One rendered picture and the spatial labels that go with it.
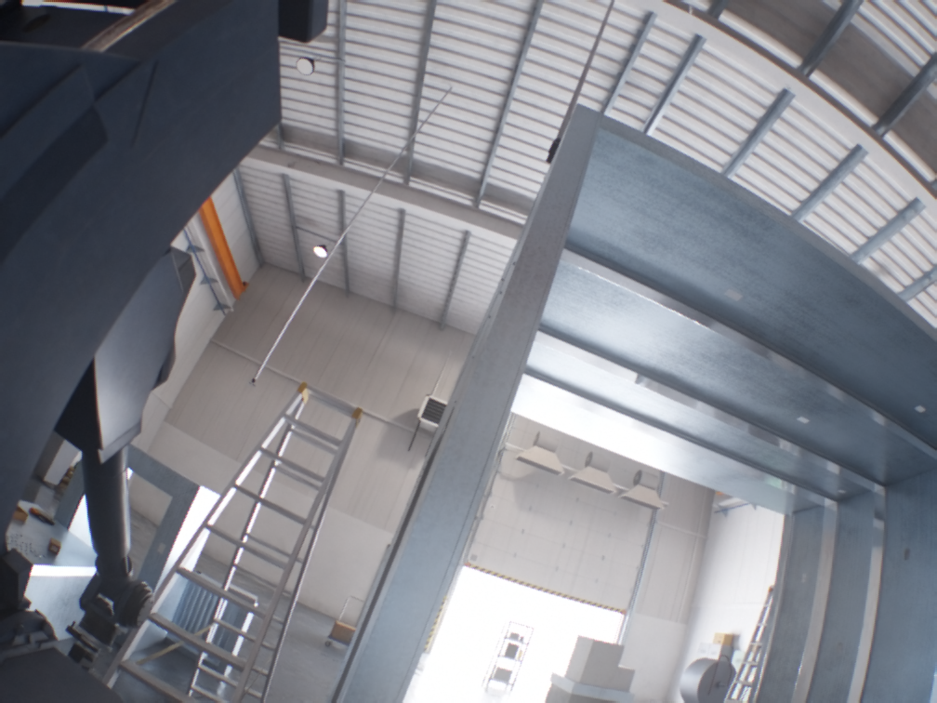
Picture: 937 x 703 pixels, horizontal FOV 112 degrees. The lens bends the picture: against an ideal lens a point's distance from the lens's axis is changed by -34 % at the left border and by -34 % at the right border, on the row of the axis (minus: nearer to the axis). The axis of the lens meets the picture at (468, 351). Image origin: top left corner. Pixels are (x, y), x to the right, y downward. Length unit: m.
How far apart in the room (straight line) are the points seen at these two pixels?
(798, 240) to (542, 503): 10.89
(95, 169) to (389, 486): 11.45
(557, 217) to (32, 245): 1.18
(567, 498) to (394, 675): 11.72
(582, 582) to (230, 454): 9.30
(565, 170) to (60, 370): 1.33
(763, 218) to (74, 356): 1.94
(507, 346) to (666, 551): 12.99
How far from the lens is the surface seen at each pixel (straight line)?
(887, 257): 9.26
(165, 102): 0.47
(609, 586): 12.88
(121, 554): 1.49
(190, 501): 4.07
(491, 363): 1.02
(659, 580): 13.73
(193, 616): 4.91
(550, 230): 1.28
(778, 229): 1.97
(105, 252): 0.48
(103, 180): 0.44
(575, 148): 1.58
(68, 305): 0.46
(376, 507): 11.64
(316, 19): 0.66
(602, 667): 6.21
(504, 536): 11.90
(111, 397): 0.78
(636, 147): 1.76
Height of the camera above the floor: 1.63
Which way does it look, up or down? 28 degrees up
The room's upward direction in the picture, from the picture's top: 22 degrees clockwise
